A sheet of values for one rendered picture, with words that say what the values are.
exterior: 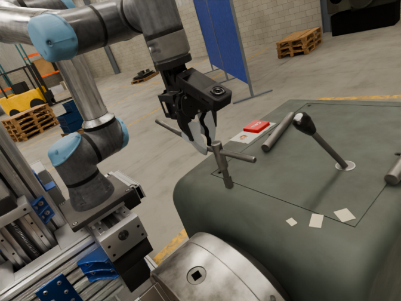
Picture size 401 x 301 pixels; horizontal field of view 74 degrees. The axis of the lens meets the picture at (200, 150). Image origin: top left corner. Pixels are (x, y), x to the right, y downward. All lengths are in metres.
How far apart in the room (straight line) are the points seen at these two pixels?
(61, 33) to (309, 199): 0.52
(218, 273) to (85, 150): 0.62
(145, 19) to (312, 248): 0.46
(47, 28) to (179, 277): 0.46
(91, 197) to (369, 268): 0.79
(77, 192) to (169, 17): 0.66
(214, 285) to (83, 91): 0.70
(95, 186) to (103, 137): 0.17
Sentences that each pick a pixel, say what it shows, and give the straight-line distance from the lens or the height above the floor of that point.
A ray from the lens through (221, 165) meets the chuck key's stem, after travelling 0.57.
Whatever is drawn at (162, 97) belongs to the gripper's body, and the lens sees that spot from 0.58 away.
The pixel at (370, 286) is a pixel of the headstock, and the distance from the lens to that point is 0.46.
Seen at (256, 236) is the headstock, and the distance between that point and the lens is 0.52.
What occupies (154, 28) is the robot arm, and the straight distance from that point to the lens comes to 0.52.
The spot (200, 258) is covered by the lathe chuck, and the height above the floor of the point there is 1.24.
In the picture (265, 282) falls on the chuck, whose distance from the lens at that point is 0.49.
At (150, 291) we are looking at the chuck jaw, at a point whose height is 1.19.
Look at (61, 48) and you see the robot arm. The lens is 0.53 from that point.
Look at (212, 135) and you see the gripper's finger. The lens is 0.59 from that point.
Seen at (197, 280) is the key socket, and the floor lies 1.23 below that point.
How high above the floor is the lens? 1.60
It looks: 25 degrees down
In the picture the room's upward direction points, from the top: 19 degrees counter-clockwise
